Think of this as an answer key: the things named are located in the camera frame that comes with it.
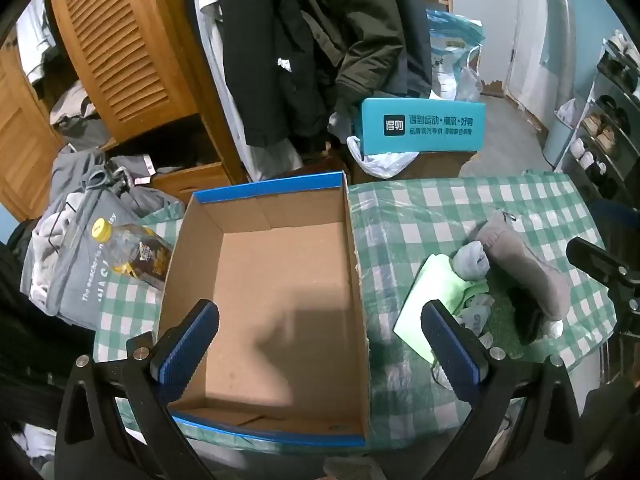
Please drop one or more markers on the green checked tablecloth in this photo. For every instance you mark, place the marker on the green checked tablecloth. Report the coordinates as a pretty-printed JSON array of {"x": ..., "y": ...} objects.
[{"x": 430, "y": 210}]

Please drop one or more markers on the green scouring pad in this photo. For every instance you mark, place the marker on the green scouring pad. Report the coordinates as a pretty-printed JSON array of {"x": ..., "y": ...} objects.
[{"x": 500, "y": 327}]

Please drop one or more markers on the pile of clothes in wardrobe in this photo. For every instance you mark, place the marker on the pile of clothes in wardrobe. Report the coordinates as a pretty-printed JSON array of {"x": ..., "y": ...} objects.
[{"x": 75, "y": 105}]

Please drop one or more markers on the yellow-capped plastic bottle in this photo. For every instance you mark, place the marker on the yellow-capped plastic bottle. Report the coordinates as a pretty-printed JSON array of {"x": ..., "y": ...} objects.
[{"x": 135, "y": 250}]

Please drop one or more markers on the black hanging jacket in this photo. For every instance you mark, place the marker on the black hanging jacket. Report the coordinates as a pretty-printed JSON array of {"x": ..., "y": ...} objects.
[{"x": 265, "y": 20}]

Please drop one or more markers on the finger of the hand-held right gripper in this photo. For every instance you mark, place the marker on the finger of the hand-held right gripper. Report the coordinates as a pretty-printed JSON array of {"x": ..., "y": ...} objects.
[
  {"x": 595, "y": 257},
  {"x": 612, "y": 220}
]

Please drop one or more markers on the white hanging garment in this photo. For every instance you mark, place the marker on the white hanging garment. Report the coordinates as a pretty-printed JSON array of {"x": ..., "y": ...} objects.
[{"x": 215, "y": 60}]

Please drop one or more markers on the wooden wardrobe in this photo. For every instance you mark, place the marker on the wooden wardrobe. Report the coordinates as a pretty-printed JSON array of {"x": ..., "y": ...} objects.
[{"x": 210, "y": 125}]

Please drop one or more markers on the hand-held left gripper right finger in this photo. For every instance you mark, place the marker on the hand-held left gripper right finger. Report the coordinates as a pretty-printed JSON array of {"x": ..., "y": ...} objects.
[{"x": 452, "y": 355}]

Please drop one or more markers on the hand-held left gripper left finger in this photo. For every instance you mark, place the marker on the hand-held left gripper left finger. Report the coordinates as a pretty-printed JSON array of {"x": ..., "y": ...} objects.
[{"x": 187, "y": 355}]

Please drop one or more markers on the grey tote bag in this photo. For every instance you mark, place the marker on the grey tote bag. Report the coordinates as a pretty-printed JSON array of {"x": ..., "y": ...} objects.
[{"x": 80, "y": 280}]

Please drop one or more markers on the light grey sock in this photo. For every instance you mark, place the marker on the light grey sock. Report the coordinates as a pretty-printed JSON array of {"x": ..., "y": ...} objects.
[{"x": 470, "y": 260}]

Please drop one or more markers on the light green cloth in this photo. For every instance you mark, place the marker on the light green cloth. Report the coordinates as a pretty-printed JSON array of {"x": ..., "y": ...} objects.
[{"x": 425, "y": 300}]

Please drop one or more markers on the long grey sock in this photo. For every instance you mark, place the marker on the long grey sock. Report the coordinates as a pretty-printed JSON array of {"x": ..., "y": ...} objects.
[{"x": 525, "y": 265}]

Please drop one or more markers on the louvered wardrobe door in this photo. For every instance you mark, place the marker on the louvered wardrobe door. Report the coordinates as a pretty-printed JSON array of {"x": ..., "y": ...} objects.
[{"x": 120, "y": 50}]

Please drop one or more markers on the white door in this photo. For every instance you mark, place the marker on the white door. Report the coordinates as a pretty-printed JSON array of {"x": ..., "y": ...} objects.
[{"x": 530, "y": 25}]

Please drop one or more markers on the navy hanging garment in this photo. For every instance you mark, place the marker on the navy hanging garment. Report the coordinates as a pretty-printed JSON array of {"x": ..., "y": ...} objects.
[{"x": 417, "y": 50}]

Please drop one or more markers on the olive green hanging jacket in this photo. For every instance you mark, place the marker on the olive green hanging jacket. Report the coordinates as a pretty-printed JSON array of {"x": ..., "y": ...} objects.
[{"x": 370, "y": 35}]

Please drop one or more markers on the wooden wardrobe drawer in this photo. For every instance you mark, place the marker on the wooden wardrobe drawer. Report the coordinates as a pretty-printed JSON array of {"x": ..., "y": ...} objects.
[{"x": 190, "y": 180}]

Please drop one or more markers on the white plastic bag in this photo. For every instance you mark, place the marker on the white plastic bag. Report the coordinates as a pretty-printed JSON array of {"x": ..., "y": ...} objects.
[{"x": 385, "y": 162}]

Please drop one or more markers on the metal shoe rack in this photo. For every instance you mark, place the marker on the metal shoe rack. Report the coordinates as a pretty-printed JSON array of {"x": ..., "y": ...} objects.
[{"x": 610, "y": 125}]

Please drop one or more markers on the teal shoe box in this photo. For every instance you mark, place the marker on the teal shoe box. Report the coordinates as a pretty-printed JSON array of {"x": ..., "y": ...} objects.
[{"x": 425, "y": 125}]

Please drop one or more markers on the crumpled white cloth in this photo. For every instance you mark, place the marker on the crumpled white cloth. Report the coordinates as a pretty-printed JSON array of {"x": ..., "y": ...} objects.
[{"x": 32, "y": 447}]

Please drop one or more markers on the clear plastic bag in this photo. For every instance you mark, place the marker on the clear plastic bag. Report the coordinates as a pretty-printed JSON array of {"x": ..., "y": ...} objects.
[{"x": 470, "y": 85}]

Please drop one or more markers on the black sock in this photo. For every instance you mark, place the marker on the black sock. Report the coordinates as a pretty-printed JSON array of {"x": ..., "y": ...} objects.
[{"x": 525, "y": 315}]

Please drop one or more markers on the panelled wardrobe door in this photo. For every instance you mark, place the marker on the panelled wardrobe door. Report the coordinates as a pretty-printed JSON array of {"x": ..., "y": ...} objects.
[{"x": 25, "y": 160}]

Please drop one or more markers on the light blue bin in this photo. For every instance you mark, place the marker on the light blue bin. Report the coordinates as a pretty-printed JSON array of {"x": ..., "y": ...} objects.
[{"x": 560, "y": 140}]

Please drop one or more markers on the grey hoodie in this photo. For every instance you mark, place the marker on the grey hoodie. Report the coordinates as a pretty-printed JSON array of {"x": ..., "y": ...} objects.
[{"x": 70, "y": 165}]

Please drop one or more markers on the white tag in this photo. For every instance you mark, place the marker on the white tag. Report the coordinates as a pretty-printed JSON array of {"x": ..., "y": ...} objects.
[{"x": 285, "y": 63}]

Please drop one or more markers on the blue plastic bag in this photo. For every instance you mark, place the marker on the blue plastic bag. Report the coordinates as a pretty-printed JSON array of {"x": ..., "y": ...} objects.
[{"x": 450, "y": 35}]

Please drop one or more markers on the white patterned sock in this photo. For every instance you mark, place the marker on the white patterned sock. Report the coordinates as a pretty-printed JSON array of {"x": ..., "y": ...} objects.
[{"x": 442, "y": 377}]

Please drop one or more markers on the blue-rimmed cardboard box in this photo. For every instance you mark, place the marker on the blue-rimmed cardboard box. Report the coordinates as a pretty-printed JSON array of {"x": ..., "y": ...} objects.
[{"x": 280, "y": 285}]

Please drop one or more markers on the black bag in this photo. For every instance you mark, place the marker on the black bag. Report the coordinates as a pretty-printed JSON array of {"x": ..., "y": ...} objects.
[{"x": 35, "y": 350}]

